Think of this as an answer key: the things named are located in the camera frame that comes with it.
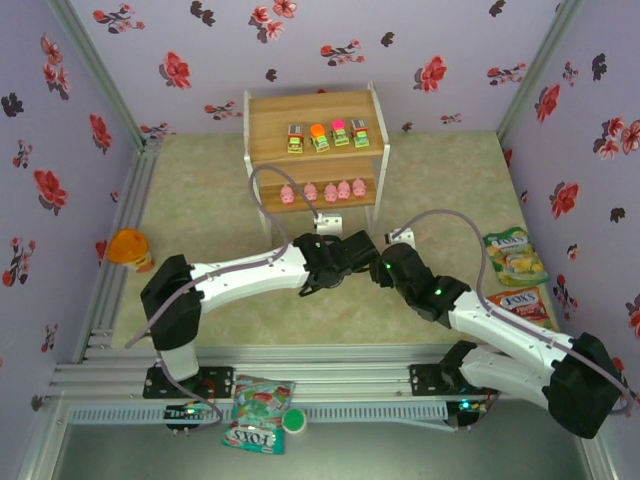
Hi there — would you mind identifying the grey right base cable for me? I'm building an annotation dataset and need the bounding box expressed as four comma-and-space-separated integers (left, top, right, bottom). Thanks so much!
472, 389, 501, 429

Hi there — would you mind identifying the red Fox's candy bag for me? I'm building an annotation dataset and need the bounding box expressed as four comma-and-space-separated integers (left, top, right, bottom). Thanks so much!
486, 285, 557, 331

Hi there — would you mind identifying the wooden shelf with white frame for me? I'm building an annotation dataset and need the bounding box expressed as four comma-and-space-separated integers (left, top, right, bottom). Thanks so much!
242, 81, 391, 236

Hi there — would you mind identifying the grey top toy truck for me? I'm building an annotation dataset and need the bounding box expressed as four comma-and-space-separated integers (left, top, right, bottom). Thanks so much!
285, 123, 306, 155
349, 118, 372, 149

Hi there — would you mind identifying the white slotted cable duct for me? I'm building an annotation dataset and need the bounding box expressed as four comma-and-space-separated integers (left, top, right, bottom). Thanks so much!
67, 402, 449, 426

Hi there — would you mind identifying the aluminium side rail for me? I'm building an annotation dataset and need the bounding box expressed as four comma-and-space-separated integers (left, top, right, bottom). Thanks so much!
74, 137, 164, 364

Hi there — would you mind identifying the orange lidded plastic jar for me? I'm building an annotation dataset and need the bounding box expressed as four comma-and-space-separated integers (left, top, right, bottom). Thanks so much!
108, 227, 156, 274

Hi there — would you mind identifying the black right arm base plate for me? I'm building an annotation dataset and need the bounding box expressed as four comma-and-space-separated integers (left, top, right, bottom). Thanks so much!
408, 363, 501, 397

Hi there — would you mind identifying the teal Fox's candy bag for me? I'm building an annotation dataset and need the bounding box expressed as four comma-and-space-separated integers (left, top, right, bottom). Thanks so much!
221, 373, 297, 456

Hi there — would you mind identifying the yellow green Fox's candy bag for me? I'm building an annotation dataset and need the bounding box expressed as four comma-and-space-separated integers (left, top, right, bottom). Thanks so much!
481, 227, 551, 287

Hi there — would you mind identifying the grey right arm cable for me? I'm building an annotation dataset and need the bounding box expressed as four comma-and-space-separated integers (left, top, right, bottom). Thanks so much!
389, 208, 639, 416

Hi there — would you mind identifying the grey base cable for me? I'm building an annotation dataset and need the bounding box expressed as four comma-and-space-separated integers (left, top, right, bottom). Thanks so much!
144, 349, 225, 432
472, 389, 501, 429

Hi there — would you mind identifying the aluminium corner post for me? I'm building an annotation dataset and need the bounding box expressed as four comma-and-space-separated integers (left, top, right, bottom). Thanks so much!
494, 0, 586, 146
47, 0, 151, 146

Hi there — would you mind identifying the orange top toy truck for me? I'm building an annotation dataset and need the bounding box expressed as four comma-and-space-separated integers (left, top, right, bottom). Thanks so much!
308, 123, 331, 154

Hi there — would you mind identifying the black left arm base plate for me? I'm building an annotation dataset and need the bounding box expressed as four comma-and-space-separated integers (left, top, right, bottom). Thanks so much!
143, 366, 236, 401

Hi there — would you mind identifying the green round lid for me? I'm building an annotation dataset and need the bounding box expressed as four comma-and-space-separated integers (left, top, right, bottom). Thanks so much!
281, 408, 310, 437

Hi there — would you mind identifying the green marbled table mat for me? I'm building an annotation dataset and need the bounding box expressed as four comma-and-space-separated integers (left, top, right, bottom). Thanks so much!
109, 130, 569, 347

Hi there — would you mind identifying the grey left base cable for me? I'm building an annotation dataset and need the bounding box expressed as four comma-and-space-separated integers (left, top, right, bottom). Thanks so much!
144, 349, 225, 432

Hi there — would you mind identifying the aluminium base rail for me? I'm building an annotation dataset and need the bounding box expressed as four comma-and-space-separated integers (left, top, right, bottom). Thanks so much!
47, 344, 599, 405

